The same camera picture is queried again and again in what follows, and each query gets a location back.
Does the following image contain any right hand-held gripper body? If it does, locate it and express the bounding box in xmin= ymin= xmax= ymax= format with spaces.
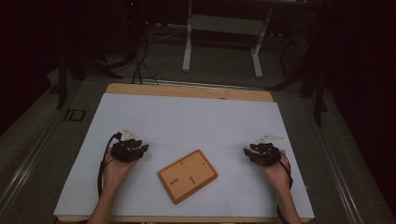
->
xmin=251 ymin=133 xmax=285 ymax=167

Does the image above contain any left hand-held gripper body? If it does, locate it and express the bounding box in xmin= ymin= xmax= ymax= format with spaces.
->
xmin=110 ymin=126 xmax=143 ymax=163

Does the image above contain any orange wooden box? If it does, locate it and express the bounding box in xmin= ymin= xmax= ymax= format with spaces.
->
xmin=157 ymin=148 xmax=219 ymax=205

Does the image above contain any person's left hand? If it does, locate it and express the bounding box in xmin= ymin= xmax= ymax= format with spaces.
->
xmin=102 ymin=153 xmax=138 ymax=193

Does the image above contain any person's right hand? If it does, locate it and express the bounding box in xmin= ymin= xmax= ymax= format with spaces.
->
xmin=260 ymin=149 xmax=293 ymax=193

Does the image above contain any white paper sheet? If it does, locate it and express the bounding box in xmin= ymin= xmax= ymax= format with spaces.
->
xmin=52 ymin=92 xmax=316 ymax=219

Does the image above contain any black tripod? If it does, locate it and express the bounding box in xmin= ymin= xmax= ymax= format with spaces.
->
xmin=266 ymin=27 xmax=331 ymax=128

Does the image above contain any black stand with legs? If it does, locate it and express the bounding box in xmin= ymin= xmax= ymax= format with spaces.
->
xmin=55 ymin=43 xmax=125 ymax=110

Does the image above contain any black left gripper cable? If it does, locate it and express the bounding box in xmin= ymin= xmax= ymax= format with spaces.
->
xmin=96 ymin=132 xmax=123 ymax=200

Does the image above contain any aluminium floor rail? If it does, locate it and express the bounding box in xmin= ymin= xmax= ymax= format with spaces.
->
xmin=0 ymin=115 xmax=64 ymax=216
xmin=304 ymin=97 xmax=366 ymax=224
xmin=140 ymin=77 xmax=266 ymax=91

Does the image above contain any bundle of black floor cables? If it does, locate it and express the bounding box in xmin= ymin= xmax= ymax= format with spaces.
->
xmin=130 ymin=27 xmax=161 ymax=86

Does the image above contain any white metal desk frame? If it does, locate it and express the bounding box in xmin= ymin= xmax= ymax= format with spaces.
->
xmin=181 ymin=0 xmax=275 ymax=79

